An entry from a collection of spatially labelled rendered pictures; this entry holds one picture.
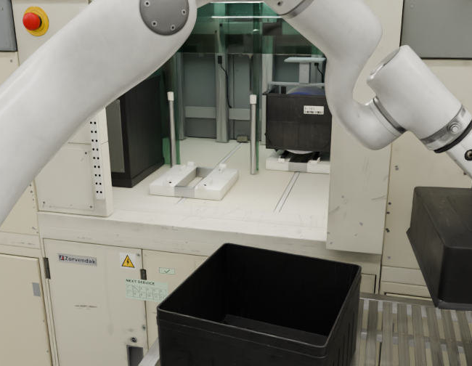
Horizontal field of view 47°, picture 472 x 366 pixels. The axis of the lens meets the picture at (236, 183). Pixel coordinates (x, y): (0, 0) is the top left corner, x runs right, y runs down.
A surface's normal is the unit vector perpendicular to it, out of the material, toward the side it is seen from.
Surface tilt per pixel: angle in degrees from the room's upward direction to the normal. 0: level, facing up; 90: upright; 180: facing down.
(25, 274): 90
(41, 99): 77
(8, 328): 90
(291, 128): 90
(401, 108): 100
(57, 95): 86
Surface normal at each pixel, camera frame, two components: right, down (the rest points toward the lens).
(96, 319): -0.25, 0.30
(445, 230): 0.00, -0.95
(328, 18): 0.17, 0.57
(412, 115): -0.32, 0.54
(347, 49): -0.03, 0.74
